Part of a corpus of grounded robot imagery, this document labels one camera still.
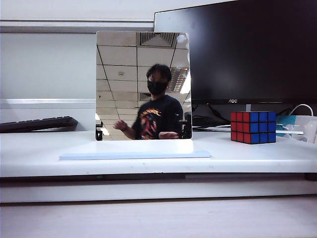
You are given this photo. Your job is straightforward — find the Rubik's Cube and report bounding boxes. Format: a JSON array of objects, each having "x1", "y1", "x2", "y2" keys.
[{"x1": 230, "y1": 111, "x2": 277, "y2": 145}]

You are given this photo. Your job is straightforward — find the square frameless mirror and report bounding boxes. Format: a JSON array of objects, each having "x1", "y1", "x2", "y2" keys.
[{"x1": 95, "y1": 31, "x2": 194, "y2": 141}]

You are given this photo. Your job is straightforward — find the white desk riser shelf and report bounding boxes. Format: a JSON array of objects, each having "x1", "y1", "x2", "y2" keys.
[{"x1": 0, "y1": 130, "x2": 317, "y2": 178}]

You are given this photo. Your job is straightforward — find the black AOC computer monitor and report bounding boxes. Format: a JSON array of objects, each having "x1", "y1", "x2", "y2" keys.
[{"x1": 154, "y1": 0, "x2": 317, "y2": 105}]

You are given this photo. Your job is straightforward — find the black computer keyboard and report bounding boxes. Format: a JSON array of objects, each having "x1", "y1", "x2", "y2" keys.
[{"x1": 0, "y1": 116, "x2": 79, "y2": 134}]

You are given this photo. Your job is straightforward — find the teal and white box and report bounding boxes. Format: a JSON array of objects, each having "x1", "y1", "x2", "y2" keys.
[{"x1": 275, "y1": 115, "x2": 298, "y2": 137}]

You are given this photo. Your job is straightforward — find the white mirror base plate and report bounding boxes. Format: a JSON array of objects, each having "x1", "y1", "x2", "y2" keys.
[{"x1": 59, "y1": 140, "x2": 211, "y2": 161}]

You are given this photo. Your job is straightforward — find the black monitor cables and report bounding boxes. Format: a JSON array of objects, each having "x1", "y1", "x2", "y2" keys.
[{"x1": 192, "y1": 103, "x2": 232, "y2": 129}]

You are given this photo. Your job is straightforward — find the white charging cable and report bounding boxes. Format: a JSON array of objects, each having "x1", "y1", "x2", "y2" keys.
[{"x1": 288, "y1": 104, "x2": 315, "y2": 117}]

